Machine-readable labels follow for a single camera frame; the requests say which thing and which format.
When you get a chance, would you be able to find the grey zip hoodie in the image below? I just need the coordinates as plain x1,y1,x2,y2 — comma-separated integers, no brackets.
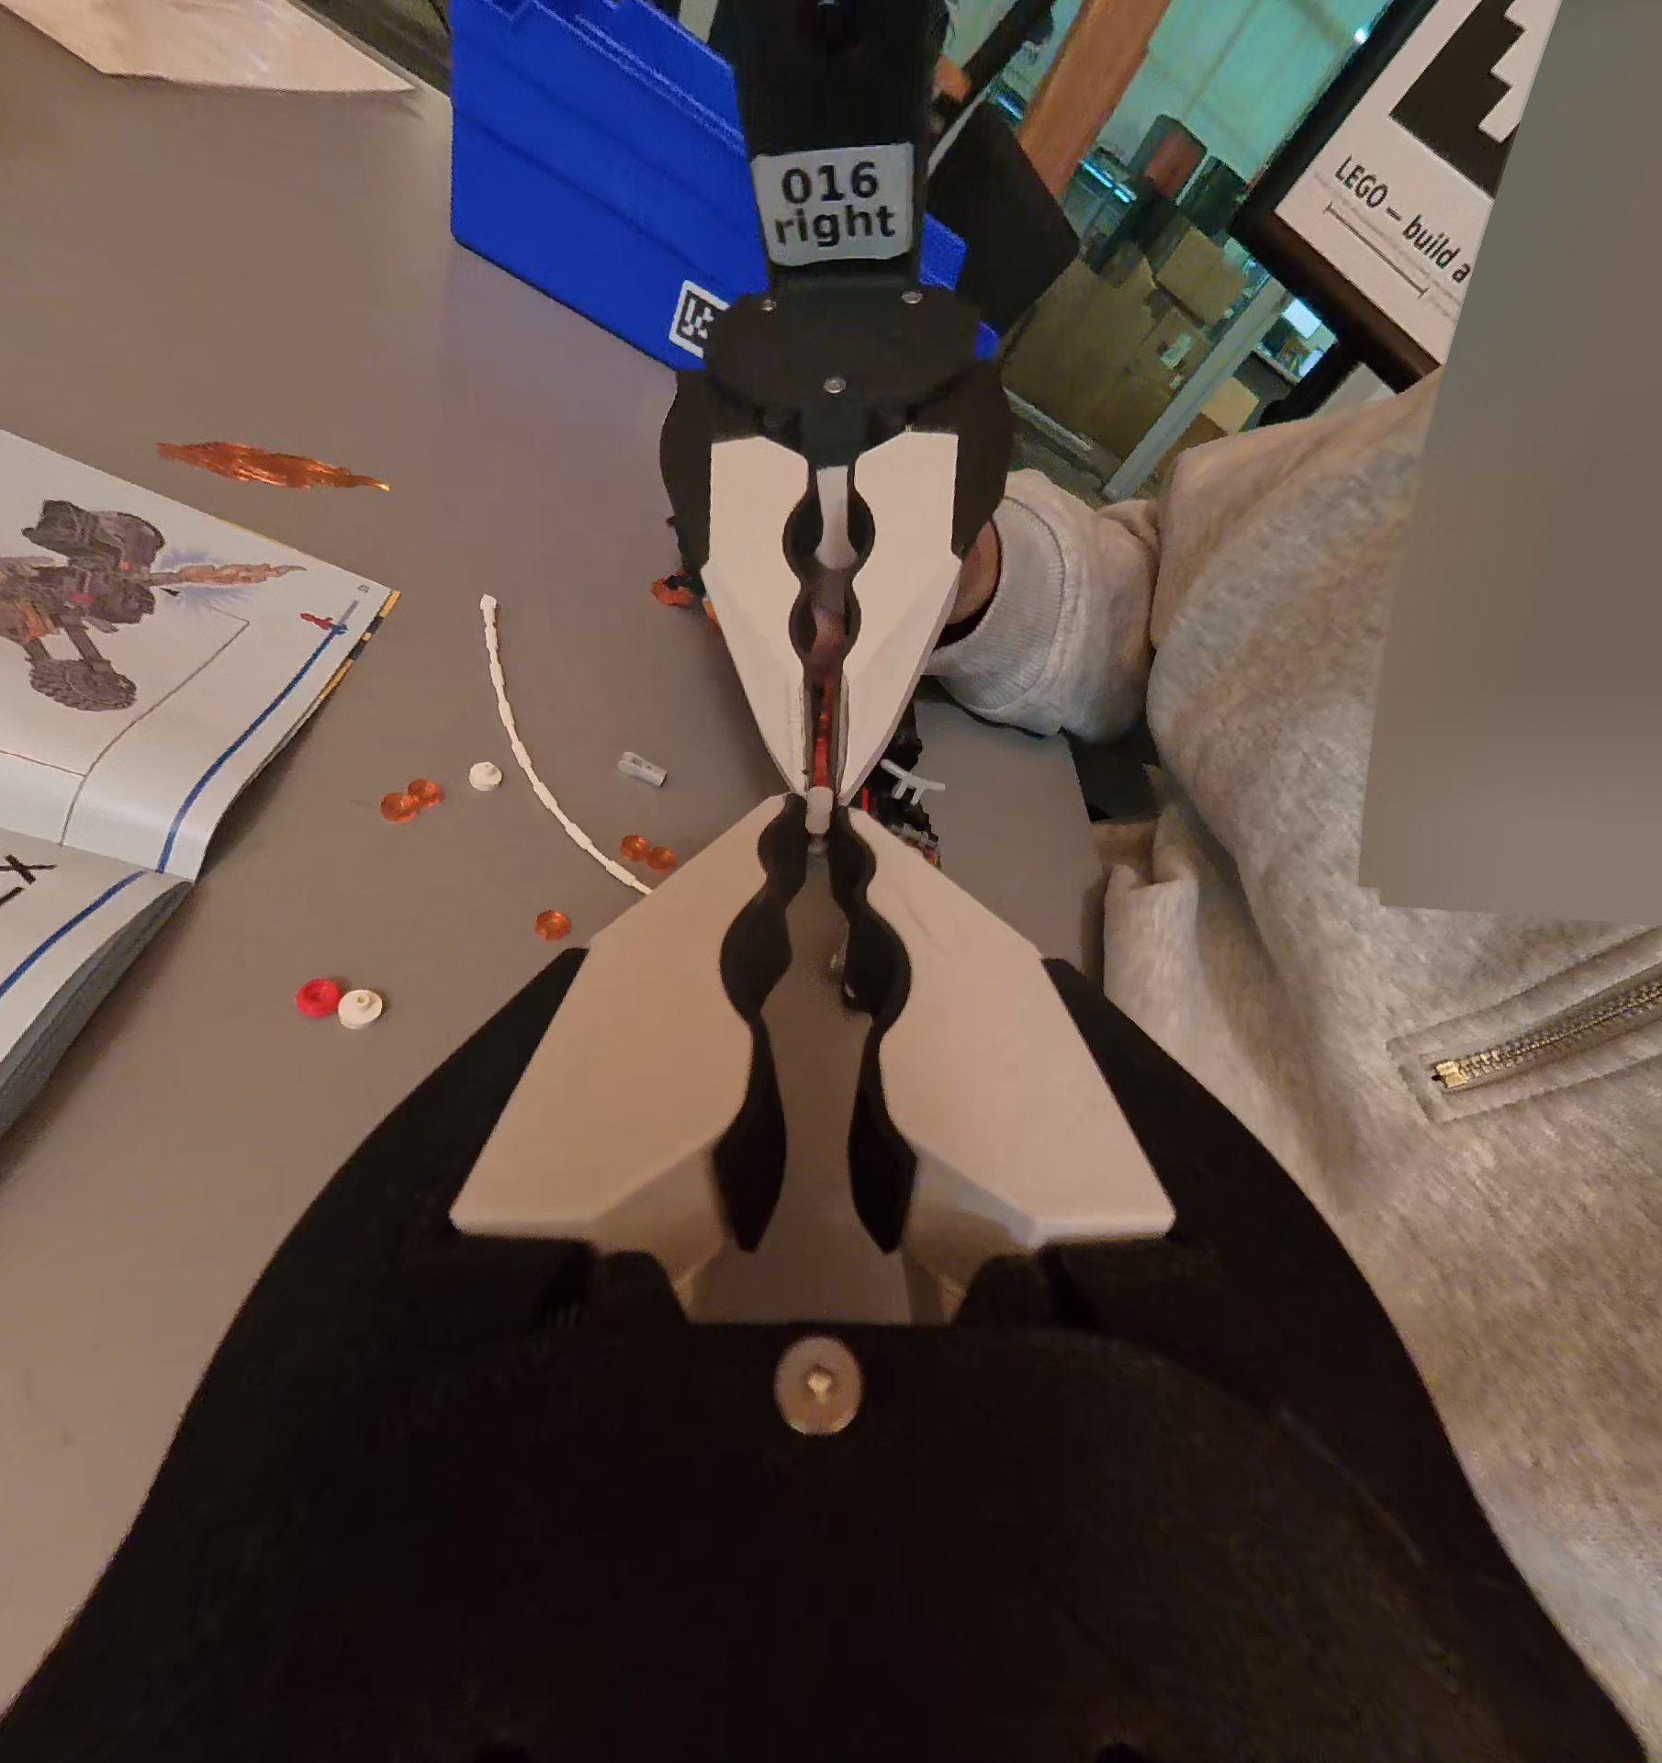
1078,371,1662,1763

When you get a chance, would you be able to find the blue plastic bin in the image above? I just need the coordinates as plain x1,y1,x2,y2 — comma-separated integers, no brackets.
448,0,971,375

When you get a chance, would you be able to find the wooden post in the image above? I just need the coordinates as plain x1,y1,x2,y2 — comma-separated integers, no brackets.
1015,0,1177,195

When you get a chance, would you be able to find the black lego motorcycle model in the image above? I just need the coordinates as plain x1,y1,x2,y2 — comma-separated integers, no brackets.
830,755,949,1014

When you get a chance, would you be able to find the person's right hand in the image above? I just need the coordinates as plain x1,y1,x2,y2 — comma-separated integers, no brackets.
946,529,1006,645

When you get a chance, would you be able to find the black framed marker sign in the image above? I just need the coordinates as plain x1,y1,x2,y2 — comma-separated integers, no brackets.
1236,0,1535,395

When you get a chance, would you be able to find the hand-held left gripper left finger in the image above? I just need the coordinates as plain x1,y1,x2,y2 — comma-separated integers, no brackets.
448,799,797,1321

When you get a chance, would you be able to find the black angled panel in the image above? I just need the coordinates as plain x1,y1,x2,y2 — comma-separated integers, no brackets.
924,100,1083,336

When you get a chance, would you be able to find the black and orange lego assembly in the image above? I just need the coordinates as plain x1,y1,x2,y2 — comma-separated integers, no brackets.
648,513,720,625

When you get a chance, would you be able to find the white lego chain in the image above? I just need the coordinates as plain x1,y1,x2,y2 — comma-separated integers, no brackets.
479,592,654,898

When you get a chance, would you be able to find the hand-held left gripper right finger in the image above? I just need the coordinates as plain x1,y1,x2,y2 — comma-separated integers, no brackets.
828,803,1177,1321

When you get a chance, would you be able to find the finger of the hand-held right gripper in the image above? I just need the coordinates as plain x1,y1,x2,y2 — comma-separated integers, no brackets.
830,426,957,797
703,434,835,797

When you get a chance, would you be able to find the stack of cardboard boxes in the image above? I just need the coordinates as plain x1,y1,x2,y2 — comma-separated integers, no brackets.
1010,221,1276,474

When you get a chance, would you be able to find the lego instruction booklet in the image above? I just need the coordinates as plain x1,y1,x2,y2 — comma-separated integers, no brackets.
0,419,402,1214

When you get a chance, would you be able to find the white printed board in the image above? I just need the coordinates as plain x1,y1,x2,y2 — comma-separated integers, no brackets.
0,0,415,96

